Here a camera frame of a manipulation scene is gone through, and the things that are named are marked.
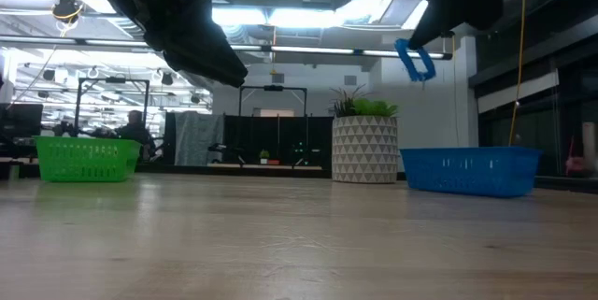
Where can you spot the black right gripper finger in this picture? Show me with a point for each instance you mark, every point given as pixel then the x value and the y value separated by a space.
pixel 427 31

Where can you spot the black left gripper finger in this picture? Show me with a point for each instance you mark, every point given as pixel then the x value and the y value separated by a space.
pixel 210 64

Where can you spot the green plastic basket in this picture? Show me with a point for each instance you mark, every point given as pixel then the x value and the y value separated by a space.
pixel 86 160

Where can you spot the grey hanging cloth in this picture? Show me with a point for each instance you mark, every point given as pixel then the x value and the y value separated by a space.
pixel 198 138

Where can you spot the black partition panel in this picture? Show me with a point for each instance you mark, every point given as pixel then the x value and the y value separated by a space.
pixel 261 138

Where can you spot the green potted plant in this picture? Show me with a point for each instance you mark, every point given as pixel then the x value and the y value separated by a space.
pixel 369 107

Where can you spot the seated person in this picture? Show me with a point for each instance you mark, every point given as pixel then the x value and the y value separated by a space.
pixel 135 132

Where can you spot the background workbench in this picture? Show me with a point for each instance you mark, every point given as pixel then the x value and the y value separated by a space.
pixel 210 167

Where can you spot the long ceiling light fixture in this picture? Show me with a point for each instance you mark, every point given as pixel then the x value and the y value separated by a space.
pixel 313 50

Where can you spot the white triangle-pattern planter pot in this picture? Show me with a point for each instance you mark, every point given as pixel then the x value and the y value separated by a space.
pixel 364 148

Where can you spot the blue plastic basket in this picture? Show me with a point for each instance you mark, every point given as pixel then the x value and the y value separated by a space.
pixel 472 171

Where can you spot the black monitor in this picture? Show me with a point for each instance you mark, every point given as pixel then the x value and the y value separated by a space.
pixel 21 120

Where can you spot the black metal frame stand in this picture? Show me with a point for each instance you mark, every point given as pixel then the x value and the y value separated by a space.
pixel 273 88
pixel 112 80

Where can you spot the grey wall vent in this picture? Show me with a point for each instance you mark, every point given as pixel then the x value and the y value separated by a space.
pixel 277 78
pixel 350 80

